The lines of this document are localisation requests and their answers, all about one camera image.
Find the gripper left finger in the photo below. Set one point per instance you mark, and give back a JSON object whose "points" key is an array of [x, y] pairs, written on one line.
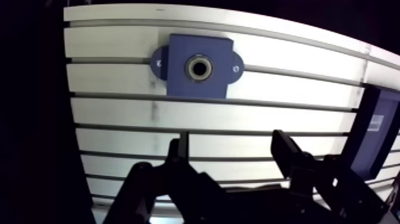
{"points": [[184, 187]]}

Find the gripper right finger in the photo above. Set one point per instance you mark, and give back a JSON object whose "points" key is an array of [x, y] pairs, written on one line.
{"points": [[337, 190]]}

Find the dark blue-grey housing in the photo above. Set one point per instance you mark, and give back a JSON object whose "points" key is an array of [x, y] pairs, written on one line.
{"points": [[218, 84]]}

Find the dark blue-grey tray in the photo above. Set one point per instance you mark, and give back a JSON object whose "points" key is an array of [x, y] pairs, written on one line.
{"points": [[368, 147]]}

